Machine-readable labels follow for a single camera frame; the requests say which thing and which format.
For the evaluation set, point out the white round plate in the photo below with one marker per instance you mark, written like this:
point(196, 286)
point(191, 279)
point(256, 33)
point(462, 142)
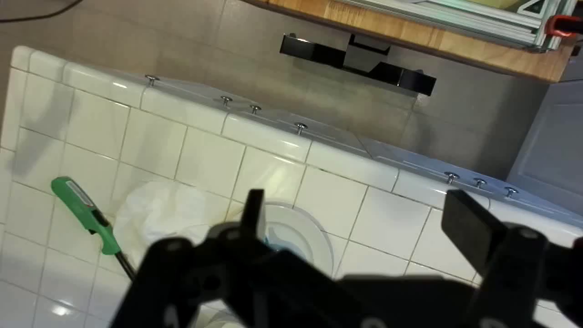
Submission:
point(307, 234)

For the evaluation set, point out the black bar camera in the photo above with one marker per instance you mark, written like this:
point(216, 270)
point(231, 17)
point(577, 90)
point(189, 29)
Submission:
point(316, 53)

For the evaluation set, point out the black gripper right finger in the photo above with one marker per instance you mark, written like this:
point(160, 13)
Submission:
point(471, 224)

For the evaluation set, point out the red clamp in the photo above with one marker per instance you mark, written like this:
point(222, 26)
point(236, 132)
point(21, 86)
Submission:
point(562, 26)

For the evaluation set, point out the grey screwed edge strip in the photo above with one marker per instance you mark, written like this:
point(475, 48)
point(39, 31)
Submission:
point(340, 133)

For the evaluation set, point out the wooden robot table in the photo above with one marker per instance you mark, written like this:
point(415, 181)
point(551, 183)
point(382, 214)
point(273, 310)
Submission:
point(426, 37)

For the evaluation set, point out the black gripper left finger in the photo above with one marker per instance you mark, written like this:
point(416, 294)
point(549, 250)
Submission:
point(254, 212)

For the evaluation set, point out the white crumpled cloth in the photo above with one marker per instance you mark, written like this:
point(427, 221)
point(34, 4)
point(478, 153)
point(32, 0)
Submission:
point(161, 210)

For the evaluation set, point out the blue cup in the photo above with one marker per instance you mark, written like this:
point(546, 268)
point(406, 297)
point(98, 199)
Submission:
point(276, 245)

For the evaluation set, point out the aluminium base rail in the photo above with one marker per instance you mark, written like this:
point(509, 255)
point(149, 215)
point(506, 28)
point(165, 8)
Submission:
point(475, 15)

